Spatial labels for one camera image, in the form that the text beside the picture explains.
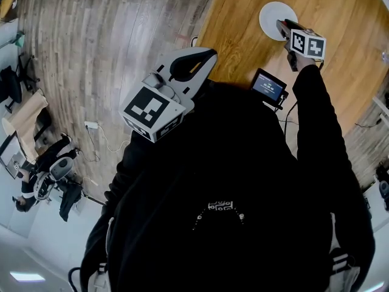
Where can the person's left forearm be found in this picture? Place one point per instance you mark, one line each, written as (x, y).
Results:
(133, 163)

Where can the black office chair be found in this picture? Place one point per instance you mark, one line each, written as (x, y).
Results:
(10, 87)

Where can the person's black jacket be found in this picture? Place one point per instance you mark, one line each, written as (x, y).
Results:
(228, 163)

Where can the white power strip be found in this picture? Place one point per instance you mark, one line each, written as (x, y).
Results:
(91, 124)

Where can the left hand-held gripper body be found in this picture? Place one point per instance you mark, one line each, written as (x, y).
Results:
(152, 111)

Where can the black hanging garment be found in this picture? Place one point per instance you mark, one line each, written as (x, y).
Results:
(71, 202)

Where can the black chair star base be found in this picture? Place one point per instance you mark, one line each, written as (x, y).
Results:
(28, 78)

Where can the black framed white board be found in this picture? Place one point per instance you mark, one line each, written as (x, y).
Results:
(12, 157)

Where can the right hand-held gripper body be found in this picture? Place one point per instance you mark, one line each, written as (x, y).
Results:
(307, 44)

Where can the rectangular ceiling light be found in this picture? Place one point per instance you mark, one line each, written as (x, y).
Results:
(27, 277)

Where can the white round plate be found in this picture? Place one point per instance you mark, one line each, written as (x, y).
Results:
(273, 17)

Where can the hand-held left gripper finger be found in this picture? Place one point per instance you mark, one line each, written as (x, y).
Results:
(176, 58)
(205, 75)

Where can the grey hand-held device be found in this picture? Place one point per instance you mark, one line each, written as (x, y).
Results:
(62, 167)
(44, 187)

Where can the person's right forearm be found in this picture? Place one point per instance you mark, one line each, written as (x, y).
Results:
(313, 108)

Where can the small black display monitor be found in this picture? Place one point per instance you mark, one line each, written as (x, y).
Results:
(269, 85)

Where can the teal plastic item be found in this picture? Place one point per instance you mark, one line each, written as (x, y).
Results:
(20, 39)

